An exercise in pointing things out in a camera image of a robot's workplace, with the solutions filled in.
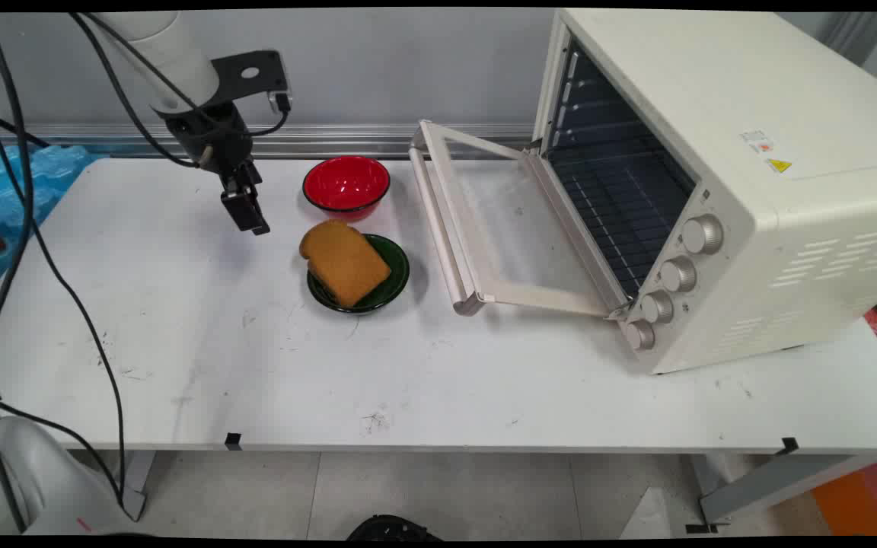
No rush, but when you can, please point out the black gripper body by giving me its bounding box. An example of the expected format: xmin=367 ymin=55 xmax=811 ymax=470
xmin=167 ymin=101 xmax=254 ymax=173

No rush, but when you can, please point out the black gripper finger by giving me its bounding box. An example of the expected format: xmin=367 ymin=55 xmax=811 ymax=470
xmin=218 ymin=167 xmax=261 ymax=234
xmin=234 ymin=160 xmax=272 ymax=237

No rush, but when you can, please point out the cream glass oven door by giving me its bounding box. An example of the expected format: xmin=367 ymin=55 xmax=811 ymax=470
xmin=408 ymin=119 xmax=634 ymax=320

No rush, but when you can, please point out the red bowl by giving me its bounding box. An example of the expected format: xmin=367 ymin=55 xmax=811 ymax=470
xmin=302 ymin=155 xmax=391 ymax=222

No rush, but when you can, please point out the brown bread slice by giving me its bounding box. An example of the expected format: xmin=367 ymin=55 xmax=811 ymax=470
xmin=299 ymin=219 xmax=393 ymax=309

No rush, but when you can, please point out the dark green plate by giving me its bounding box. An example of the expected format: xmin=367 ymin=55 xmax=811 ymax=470
xmin=306 ymin=233 xmax=410 ymax=315

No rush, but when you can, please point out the blue bubble wrap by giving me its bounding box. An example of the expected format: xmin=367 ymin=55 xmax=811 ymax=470
xmin=0 ymin=142 xmax=109 ymax=307

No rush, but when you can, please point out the grey metal table leg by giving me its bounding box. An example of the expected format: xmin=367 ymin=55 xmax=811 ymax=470
xmin=684 ymin=452 xmax=877 ymax=535
xmin=120 ymin=450 xmax=158 ymax=520

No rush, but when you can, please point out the black round object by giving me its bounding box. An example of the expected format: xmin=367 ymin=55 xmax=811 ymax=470
xmin=346 ymin=515 xmax=443 ymax=542

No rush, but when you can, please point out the silver oven knob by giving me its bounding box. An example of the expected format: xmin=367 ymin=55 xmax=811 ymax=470
xmin=659 ymin=256 xmax=698 ymax=294
xmin=682 ymin=214 xmax=725 ymax=255
xmin=640 ymin=289 xmax=675 ymax=324
xmin=624 ymin=320 xmax=657 ymax=352

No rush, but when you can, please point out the white red label sticker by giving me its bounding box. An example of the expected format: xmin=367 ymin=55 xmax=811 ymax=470
xmin=739 ymin=129 xmax=776 ymax=155

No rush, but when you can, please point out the cream toaster oven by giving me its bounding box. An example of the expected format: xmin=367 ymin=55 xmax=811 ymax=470
xmin=534 ymin=9 xmax=877 ymax=376

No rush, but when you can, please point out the orange box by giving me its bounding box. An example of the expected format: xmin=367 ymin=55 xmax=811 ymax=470
xmin=810 ymin=454 xmax=877 ymax=537

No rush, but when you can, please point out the short black camera cable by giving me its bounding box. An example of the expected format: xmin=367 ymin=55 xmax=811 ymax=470
xmin=248 ymin=91 xmax=292 ymax=138

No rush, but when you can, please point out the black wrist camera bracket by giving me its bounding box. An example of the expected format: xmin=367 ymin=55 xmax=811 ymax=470
xmin=210 ymin=49 xmax=292 ymax=115

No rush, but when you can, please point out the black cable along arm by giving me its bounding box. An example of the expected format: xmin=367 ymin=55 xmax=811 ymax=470
xmin=69 ymin=11 xmax=205 ymax=168

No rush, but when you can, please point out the aluminium rail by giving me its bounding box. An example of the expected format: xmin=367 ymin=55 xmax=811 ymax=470
xmin=0 ymin=122 xmax=540 ymax=161

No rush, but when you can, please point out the thick black cable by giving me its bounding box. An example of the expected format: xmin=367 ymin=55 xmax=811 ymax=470
xmin=0 ymin=11 xmax=36 ymax=534

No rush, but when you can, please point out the black cable behind table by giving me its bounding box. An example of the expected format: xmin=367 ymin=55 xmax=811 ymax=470
xmin=0 ymin=105 xmax=51 ymax=148

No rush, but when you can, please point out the thin black cable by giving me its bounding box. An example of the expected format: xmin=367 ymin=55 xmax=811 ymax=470
xmin=24 ymin=221 xmax=148 ymax=523

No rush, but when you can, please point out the wire oven rack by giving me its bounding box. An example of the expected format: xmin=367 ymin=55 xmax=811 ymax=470
xmin=556 ymin=156 xmax=697 ymax=299

